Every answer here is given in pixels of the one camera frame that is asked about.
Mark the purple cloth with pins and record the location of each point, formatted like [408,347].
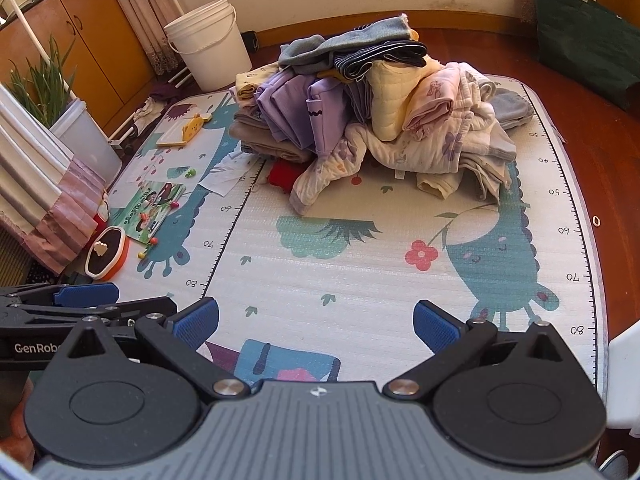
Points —
[165,92]

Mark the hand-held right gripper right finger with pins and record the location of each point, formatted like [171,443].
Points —
[437,325]

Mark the brown toy with white rim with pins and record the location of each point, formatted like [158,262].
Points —
[105,255]

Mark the pink pleated cloth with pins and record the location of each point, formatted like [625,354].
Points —
[55,205]

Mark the white crumpled cloth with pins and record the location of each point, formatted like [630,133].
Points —
[147,111]

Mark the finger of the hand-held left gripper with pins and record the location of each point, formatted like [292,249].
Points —
[85,294]
[140,310]

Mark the small black object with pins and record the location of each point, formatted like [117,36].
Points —
[250,41]

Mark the white object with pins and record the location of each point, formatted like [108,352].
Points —
[625,375]

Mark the white plastic bucket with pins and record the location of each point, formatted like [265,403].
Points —
[210,45]

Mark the white drying rack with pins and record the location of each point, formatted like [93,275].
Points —
[125,132]

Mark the green leafy plant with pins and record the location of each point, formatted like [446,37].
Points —
[45,90]

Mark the white paper sheets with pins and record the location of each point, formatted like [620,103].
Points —
[227,175]

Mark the small green toy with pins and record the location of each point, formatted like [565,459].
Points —
[190,173]

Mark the dark green bag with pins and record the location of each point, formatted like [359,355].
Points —
[585,40]

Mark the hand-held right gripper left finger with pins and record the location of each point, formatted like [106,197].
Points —
[197,322]

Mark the cartoon dinosaur play mat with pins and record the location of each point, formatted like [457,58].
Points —
[350,275]

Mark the red and white toy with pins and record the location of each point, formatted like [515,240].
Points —
[102,209]

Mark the orange wooden cabinet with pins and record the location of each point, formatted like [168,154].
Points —
[100,50]

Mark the green picture book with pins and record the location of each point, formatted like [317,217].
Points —
[150,205]

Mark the pile of clothes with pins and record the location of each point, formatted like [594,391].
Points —
[380,125]

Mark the yellow bear toy tray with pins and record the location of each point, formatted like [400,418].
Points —
[177,132]

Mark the white planter box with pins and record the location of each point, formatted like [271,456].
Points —
[90,140]

